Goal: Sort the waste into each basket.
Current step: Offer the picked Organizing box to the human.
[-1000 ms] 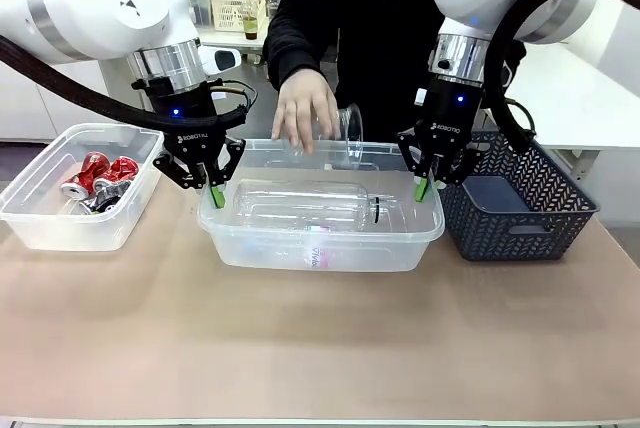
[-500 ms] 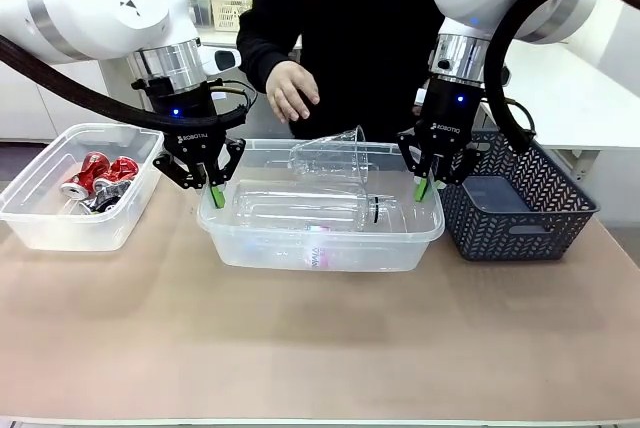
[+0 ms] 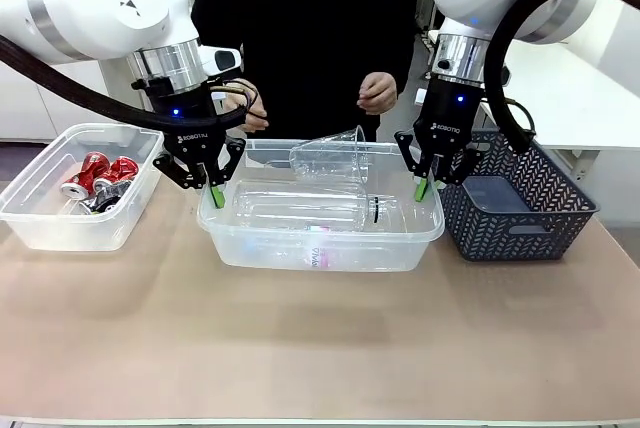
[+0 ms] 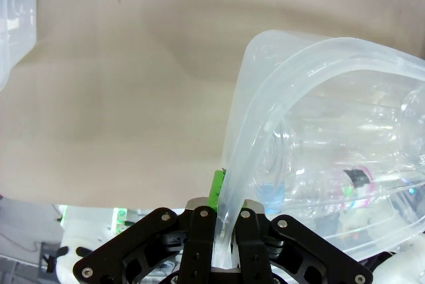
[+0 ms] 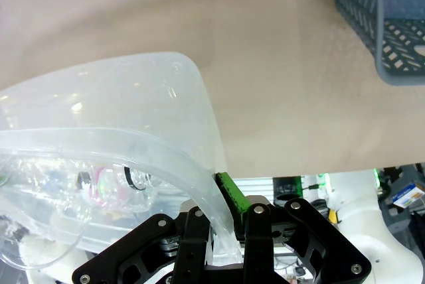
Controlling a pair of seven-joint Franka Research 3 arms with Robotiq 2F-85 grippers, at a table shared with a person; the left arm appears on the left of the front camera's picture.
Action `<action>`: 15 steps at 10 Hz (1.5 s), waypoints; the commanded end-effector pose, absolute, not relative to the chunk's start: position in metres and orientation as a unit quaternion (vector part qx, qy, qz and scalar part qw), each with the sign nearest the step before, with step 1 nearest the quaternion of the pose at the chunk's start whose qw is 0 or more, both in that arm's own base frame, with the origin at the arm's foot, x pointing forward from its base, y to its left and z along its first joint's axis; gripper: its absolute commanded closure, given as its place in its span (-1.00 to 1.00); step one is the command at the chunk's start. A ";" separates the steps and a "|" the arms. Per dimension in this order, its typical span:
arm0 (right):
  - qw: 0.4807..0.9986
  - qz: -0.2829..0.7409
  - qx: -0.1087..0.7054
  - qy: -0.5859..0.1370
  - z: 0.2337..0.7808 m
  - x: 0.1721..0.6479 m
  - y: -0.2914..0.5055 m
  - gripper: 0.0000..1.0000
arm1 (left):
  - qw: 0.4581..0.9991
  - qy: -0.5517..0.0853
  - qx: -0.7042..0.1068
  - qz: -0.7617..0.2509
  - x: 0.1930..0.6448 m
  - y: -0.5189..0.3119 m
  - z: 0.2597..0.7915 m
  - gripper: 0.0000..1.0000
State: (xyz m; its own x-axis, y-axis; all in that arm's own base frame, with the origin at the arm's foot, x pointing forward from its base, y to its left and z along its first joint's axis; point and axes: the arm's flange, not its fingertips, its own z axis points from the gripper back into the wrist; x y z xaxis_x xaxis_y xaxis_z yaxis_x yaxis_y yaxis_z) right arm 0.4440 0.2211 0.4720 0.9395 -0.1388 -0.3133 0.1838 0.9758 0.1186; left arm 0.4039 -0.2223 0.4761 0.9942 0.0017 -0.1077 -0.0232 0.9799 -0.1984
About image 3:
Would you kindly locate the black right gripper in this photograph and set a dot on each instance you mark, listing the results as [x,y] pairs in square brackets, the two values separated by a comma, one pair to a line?
[450,118]

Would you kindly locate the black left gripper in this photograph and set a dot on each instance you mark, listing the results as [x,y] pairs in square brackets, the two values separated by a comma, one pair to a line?
[187,123]

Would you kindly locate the large clear plastic bin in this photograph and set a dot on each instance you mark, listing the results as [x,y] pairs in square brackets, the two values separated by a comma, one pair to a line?
[310,253]

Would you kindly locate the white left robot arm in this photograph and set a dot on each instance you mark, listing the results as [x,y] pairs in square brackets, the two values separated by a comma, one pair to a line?
[95,3]

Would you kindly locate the dark blue woven basket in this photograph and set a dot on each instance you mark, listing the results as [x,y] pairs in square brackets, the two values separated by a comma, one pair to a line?
[525,228]

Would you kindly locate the person right hand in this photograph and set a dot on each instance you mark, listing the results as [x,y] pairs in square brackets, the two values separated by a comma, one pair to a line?
[252,120]

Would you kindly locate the person left hand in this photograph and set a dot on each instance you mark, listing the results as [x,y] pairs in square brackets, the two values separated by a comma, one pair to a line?
[379,93]

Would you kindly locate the crushed red can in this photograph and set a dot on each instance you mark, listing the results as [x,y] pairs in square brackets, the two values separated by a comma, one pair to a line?
[82,175]
[120,170]

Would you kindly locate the clear plastic bottle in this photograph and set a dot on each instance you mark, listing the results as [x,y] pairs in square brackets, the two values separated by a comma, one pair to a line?
[300,210]

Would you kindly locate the crushed black silver can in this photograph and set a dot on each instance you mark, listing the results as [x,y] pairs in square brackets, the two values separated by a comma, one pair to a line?
[102,200]

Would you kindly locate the clear plastic cup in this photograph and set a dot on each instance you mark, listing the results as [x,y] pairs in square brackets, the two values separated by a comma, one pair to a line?
[330,158]

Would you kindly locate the small clear plastic bin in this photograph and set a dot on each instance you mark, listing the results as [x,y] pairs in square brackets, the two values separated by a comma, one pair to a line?
[75,228]

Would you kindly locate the pink white label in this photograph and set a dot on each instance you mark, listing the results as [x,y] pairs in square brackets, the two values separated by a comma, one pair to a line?
[316,255]

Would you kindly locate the white background cabinet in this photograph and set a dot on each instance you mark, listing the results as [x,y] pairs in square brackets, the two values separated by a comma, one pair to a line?
[65,113]

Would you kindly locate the white background table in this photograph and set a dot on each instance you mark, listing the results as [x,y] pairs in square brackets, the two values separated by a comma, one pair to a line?
[575,93]

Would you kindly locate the person torso black sweater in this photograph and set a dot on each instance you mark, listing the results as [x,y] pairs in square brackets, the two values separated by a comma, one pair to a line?
[305,23]

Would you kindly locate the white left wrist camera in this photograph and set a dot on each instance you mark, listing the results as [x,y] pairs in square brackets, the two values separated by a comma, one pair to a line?
[222,59]

